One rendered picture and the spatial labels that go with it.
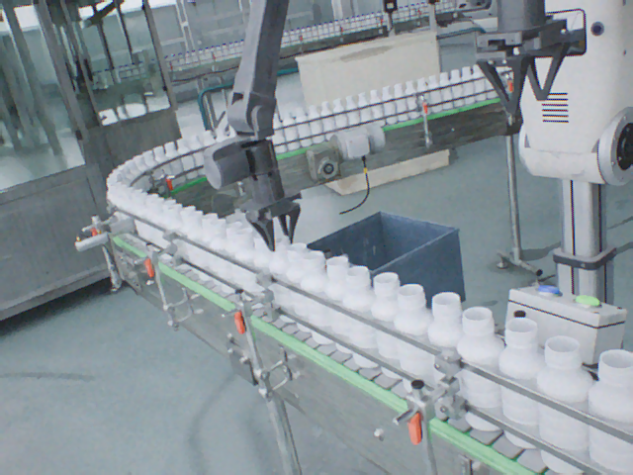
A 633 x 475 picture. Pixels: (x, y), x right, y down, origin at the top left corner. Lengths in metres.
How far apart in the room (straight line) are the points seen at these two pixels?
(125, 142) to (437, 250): 4.91
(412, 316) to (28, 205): 3.43
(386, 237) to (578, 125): 0.77
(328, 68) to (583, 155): 3.89
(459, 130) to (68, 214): 2.51
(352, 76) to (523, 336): 4.49
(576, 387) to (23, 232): 3.70
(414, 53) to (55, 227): 3.18
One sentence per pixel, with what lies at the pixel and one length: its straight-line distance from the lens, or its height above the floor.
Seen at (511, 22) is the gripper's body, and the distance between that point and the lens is 0.79.
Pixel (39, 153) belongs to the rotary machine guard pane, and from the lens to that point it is 4.09.
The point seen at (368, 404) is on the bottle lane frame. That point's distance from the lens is 0.99.
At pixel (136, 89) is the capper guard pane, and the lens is 6.26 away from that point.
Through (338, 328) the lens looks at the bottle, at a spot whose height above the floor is 1.05.
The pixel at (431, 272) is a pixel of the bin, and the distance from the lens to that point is 1.59.
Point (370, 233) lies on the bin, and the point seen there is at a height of 0.90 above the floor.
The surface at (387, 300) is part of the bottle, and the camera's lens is 0.90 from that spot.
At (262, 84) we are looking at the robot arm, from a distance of 1.04.
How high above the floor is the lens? 1.56
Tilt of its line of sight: 21 degrees down
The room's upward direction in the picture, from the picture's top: 12 degrees counter-clockwise
